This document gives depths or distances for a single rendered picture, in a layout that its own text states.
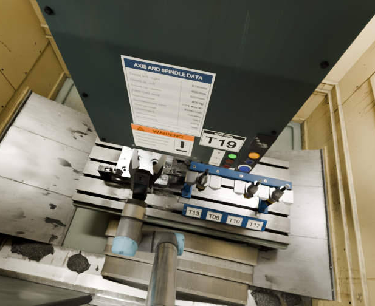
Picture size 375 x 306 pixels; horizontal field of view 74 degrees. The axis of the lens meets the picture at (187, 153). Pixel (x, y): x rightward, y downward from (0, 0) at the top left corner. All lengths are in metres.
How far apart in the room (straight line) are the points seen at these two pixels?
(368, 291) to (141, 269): 1.07
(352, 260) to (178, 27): 1.36
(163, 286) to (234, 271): 0.90
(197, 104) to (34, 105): 1.60
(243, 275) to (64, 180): 1.24
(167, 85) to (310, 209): 1.39
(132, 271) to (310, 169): 1.27
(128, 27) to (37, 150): 1.51
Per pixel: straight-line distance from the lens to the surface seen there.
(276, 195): 1.15
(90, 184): 1.49
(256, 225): 1.42
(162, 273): 0.75
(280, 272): 1.63
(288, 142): 2.16
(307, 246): 1.66
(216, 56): 0.41
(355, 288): 1.50
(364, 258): 1.45
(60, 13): 0.45
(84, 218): 1.74
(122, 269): 1.56
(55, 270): 1.70
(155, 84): 0.47
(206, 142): 0.60
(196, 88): 0.46
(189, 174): 1.12
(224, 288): 1.57
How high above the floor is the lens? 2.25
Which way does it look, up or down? 62 degrees down
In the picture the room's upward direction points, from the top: 10 degrees clockwise
